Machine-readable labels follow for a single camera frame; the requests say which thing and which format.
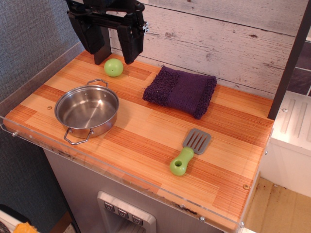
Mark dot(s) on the grey spatula with green handle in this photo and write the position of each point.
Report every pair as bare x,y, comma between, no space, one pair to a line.
195,142

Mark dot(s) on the stainless steel pot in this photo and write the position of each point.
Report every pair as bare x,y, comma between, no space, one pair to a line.
87,111

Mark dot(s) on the dark shelf post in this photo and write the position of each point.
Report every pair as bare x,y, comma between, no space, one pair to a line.
104,51
291,63

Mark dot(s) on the grey toy fridge cabinet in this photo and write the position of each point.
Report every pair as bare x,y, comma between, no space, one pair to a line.
80,186

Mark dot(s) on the white toy sink unit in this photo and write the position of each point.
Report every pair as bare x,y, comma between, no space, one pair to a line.
287,157

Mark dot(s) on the clear acrylic guard rail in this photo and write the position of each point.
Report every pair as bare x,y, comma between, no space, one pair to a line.
147,137

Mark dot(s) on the dark left shelf post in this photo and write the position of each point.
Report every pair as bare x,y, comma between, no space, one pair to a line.
104,51

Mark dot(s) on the silver dispenser button panel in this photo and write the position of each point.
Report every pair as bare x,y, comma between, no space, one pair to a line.
121,217

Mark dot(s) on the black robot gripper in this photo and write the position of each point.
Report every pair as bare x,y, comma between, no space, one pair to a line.
86,17

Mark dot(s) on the green toy apple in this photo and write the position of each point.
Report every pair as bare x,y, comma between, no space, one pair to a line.
113,67

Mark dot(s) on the orange yellow object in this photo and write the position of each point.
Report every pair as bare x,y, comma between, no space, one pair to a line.
25,228

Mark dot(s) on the brass screw right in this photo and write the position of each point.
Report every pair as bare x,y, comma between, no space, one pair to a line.
246,186

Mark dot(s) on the dark right shelf post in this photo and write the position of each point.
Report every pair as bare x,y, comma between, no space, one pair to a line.
291,63

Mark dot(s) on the purple folded towel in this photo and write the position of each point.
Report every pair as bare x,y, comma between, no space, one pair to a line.
190,93

